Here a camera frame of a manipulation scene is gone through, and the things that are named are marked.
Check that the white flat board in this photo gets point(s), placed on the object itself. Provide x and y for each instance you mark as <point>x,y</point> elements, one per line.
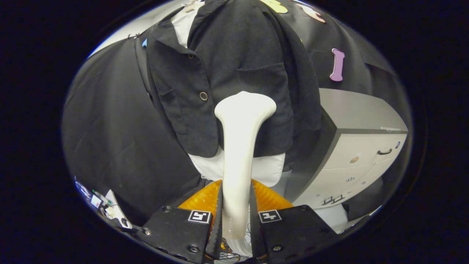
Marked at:
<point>116,211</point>

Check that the black jacket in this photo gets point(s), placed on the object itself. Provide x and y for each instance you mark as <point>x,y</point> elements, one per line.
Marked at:
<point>238,55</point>

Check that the white mannequin torso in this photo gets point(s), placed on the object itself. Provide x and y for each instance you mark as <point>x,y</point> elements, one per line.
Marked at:
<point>267,168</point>

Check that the grey cabinet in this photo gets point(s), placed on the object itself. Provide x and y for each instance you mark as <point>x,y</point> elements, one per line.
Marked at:
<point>351,117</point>

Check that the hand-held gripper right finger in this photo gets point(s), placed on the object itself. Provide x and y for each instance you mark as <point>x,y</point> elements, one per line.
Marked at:
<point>293,231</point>

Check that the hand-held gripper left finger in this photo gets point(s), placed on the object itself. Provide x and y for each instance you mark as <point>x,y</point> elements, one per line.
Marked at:
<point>176,231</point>

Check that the white garment steamer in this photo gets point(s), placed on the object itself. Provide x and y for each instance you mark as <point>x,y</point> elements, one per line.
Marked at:
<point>238,154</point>

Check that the black backdrop cloth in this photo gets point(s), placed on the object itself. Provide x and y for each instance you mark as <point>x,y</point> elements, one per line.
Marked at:
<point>117,139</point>

